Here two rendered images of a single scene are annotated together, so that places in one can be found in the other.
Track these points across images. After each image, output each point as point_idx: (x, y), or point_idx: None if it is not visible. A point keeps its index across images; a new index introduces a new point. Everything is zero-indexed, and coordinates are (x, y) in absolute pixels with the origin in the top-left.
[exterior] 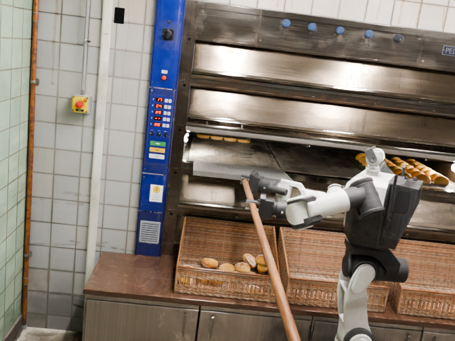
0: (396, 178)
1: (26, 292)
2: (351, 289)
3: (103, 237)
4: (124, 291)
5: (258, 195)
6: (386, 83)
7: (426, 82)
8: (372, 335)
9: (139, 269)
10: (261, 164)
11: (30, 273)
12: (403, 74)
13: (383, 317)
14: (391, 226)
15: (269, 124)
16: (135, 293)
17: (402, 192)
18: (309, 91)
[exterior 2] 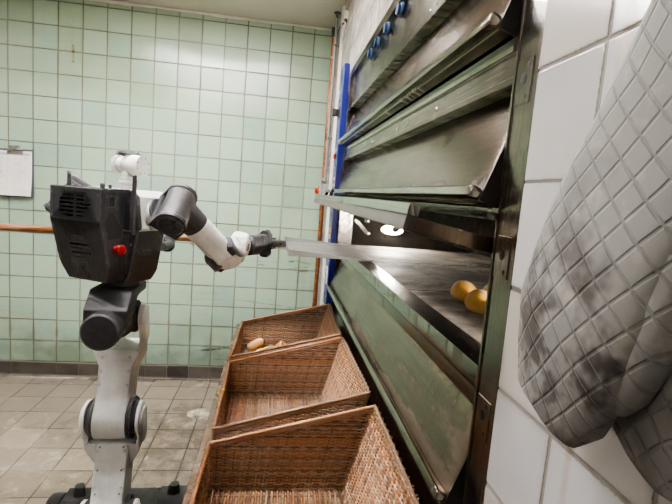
0: (67, 174)
1: None
2: None
3: None
4: (235, 333)
5: (349, 290)
6: (401, 84)
7: (434, 48)
8: (88, 412)
9: (284, 337)
10: (393, 258)
11: None
12: (422, 53)
13: (192, 472)
14: (72, 242)
15: (346, 190)
16: (234, 336)
17: (67, 193)
18: (369, 135)
